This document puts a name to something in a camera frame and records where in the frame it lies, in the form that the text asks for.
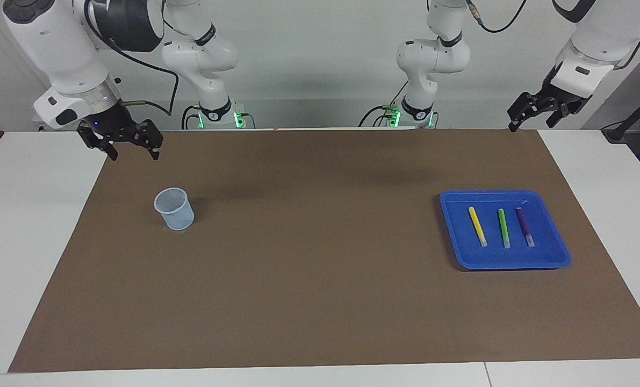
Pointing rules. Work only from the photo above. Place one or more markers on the yellow pen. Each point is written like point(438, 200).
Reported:
point(477, 226)

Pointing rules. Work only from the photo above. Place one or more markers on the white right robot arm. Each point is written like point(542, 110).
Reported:
point(62, 48)

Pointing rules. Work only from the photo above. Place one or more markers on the translucent blue mesh pen cup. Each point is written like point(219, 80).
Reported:
point(179, 217)

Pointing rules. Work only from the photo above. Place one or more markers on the black stand with pole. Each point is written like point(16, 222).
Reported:
point(615, 131)

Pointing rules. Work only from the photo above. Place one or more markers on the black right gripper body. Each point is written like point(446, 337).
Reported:
point(110, 121)

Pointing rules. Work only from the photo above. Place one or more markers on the blue plastic tray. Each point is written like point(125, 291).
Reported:
point(545, 252)

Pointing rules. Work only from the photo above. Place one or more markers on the purple pen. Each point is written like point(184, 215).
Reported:
point(525, 226)

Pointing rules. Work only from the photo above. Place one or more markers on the green pen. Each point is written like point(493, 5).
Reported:
point(504, 228)

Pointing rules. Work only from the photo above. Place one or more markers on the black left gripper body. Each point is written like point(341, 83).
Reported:
point(561, 97)

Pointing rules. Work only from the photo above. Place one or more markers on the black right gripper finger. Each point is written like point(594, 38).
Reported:
point(152, 137)
point(95, 138)

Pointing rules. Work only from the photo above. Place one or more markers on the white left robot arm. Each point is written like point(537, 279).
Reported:
point(599, 43)

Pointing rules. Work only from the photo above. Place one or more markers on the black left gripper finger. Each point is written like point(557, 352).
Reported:
point(561, 113)
point(524, 107)

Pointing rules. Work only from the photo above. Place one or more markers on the brown table mat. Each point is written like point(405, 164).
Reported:
point(320, 279)

